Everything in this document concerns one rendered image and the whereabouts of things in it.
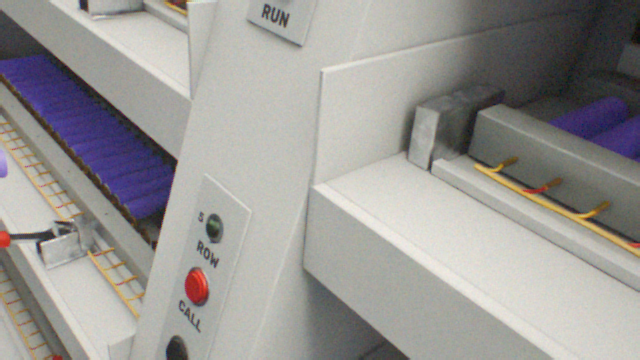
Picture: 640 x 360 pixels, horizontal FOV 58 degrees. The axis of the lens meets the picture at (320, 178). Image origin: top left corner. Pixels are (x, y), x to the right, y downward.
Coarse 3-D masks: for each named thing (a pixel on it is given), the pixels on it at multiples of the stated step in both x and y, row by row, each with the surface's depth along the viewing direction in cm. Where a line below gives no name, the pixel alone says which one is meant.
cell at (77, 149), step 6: (126, 132) 62; (102, 138) 60; (108, 138) 60; (114, 138) 61; (120, 138) 61; (126, 138) 61; (132, 138) 61; (78, 144) 59; (84, 144) 59; (90, 144) 59; (96, 144) 59; (102, 144) 60; (108, 144) 60; (114, 144) 60; (72, 150) 58; (78, 150) 58; (84, 150) 58; (90, 150) 59
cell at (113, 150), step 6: (120, 144) 59; (126, 144) 60; (132, 144) 60; (138, 144) 60; (96, 150) 58; (102, 150) 58; (108, 150) 58; (114, 150) 59; (120, 150) 59; (126, 150) 59; (132, 150) 60; (78, 156) 58; (84, 156) 57; (90, 156) 57; (96, 156) 57; (102, 156) 58; (108, 156) 58; (84, 162) 57
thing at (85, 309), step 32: (0, 32) 78; (96, 96) 73; (0, 128) 64; (0, 192) 54; (32, 192) 54; (0, 224) 52; (32, 224) 50; (32, 256) 47; (96, 256) 47; (32, 288) 49; (64, 288) 44; (96, 288) 44; (128, 288) 45; (64, 320) 42; (96, 320) 42; (128, 320) 42; (96, 352) 39; (128, 352) 35
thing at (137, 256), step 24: (0, 96) 66; (24, 120) 61; (48, 144) 57; (24, 168) 56; (48, 168) 56; (72, 168) 54; (72, 192) 52; (96, 192) 51; (72, 216) 50; (96, 216) 48; (120, 216) 48; (120, 240) 46; (96, 264) 45; (120, 264) 45; (144, 264) 44; (144, 288) 44
